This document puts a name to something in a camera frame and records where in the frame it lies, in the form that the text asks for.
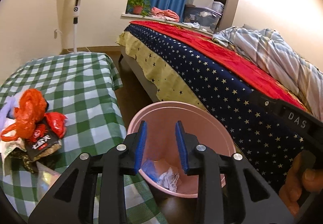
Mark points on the blue plastic bag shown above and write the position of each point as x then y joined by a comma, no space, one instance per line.
149,169

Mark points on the black red snack packet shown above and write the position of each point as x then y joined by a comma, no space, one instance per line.
42,143

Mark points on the white printed paper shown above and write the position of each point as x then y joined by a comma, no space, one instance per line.
169,180

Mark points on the right human hand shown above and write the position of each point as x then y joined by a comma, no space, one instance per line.
311,180

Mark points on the green white checkered tablecloth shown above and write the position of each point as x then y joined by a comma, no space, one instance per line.
82,87

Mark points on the red wrapper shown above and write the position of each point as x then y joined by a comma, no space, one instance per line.
56,122

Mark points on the navy star bed cover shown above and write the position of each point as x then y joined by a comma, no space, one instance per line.
180,73

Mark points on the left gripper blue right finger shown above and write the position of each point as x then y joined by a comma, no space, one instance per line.
181,145

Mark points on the fan wall plug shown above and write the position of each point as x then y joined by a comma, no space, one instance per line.
57,33

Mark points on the orange plastic bag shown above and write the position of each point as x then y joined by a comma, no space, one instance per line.
31,110

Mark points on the leopard pattern wrapper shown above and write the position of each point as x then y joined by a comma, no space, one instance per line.
23,157

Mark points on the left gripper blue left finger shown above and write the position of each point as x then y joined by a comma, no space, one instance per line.
140,141

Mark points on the striped grey quilt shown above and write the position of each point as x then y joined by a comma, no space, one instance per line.
269,51

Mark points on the pink clothes pile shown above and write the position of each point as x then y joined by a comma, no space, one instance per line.
165,14

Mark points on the red blanket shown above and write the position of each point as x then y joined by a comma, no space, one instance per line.
246,70

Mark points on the pink plastic trash bin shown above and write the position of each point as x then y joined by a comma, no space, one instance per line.
166,156

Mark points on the white box on storage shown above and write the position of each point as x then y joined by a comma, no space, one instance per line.
200,3

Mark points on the clear plastic storage box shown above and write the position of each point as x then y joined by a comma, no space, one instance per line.
202,18

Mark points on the white torn paper bag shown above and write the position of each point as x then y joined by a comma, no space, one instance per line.
6,149

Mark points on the potted green plant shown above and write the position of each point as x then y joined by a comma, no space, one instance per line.
139,7

